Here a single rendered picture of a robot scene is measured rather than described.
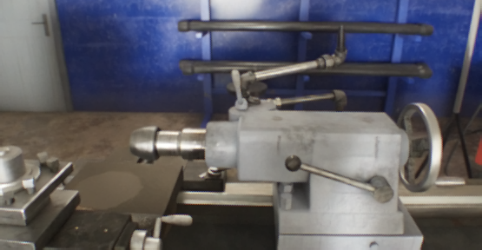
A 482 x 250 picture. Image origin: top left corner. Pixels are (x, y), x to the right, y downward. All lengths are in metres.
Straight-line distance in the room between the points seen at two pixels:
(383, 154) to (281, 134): 0.23
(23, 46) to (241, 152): 4.01
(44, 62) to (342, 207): 4.05
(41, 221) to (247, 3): 3.31
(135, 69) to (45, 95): 1.18
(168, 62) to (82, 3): 1.11
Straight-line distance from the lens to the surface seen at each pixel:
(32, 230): 0.74
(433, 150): 0.86
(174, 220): 0.72
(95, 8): 4.17
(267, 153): 0.80
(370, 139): 0.83
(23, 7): 4.54
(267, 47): 3.86
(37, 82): 4.67
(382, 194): 0.83
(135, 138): 0.90
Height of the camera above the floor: 1.48
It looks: 21 degrees down
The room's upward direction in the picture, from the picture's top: straight up
